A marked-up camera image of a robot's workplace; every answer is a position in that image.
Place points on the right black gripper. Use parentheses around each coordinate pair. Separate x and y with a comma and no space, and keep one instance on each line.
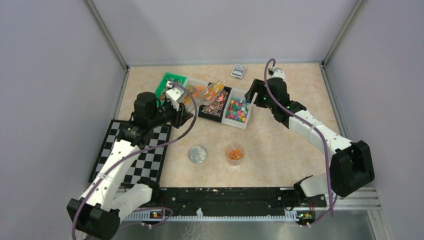
(256,87)

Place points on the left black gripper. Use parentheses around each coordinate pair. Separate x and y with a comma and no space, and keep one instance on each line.
(183,115)

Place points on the clear plastic scoop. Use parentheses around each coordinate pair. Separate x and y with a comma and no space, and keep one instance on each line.
(214,89)

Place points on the clear plastic jar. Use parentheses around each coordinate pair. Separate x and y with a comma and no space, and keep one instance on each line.
(234,154)

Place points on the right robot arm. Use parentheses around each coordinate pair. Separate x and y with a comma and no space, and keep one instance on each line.
(350,165)

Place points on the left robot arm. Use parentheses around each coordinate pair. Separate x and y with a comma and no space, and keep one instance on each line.
(99,212)

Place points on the white bin orange candies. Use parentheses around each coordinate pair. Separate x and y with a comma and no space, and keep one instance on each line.
(198,89)

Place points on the white bin colourful candies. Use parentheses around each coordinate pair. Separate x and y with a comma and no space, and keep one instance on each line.
(237,111)

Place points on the playing card box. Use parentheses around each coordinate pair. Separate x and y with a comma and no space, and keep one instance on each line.
(238,71)

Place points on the black candy bin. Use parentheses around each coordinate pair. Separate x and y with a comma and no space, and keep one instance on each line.
(215,111)

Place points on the silver jar lid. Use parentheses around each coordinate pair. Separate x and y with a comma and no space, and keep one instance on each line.
(197,154)

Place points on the black white checkerboard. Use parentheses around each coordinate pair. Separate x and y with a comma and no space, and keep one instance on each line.
(148,164)

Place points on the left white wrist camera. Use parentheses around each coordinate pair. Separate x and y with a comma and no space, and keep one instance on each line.
(174,92)

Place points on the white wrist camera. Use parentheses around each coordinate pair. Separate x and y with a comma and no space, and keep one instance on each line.
(275,72)
(174,92)

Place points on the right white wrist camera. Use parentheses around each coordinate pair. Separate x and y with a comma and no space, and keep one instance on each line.
(275,72)

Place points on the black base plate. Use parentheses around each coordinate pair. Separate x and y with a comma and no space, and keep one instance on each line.
(232,201)

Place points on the white cable duct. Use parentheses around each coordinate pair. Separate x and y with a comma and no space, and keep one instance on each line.
(144,216)

